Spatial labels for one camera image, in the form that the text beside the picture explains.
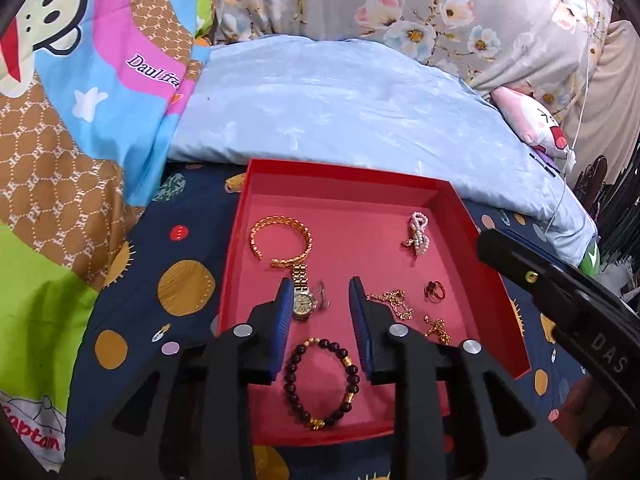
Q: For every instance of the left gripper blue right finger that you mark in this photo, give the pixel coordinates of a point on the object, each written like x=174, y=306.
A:
x=358, y=308

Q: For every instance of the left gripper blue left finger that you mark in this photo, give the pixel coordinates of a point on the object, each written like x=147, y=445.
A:
x=280, y=321

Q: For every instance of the gold link watch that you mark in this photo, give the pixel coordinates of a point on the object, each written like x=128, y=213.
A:
x=304, y=302

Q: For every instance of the small hoop earring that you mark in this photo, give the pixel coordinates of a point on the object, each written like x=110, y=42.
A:
x=322, y=300

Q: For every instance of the gold cuff bangle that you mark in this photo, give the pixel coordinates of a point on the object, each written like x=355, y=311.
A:
x=281, y=241

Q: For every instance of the person's right hand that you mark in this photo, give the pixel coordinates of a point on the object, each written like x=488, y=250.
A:
x=603, y=434

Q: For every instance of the green cushion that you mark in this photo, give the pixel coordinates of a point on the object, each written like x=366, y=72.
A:
x=590, y=264

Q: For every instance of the navy planet print blanket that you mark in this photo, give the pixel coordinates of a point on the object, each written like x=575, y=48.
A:
x=188, y=274

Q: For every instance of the light blue pillow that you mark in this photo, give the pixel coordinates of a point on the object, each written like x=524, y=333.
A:
x=357, y=103

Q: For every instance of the pink cartoon small pillow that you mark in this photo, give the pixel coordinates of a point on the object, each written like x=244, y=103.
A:
x=531, y=122

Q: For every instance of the colourful monkey cartoon quilt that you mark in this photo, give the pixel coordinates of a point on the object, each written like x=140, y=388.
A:
x=91, y=94

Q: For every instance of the grey floral pillow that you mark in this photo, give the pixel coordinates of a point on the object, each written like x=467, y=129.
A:
x=544, y=48

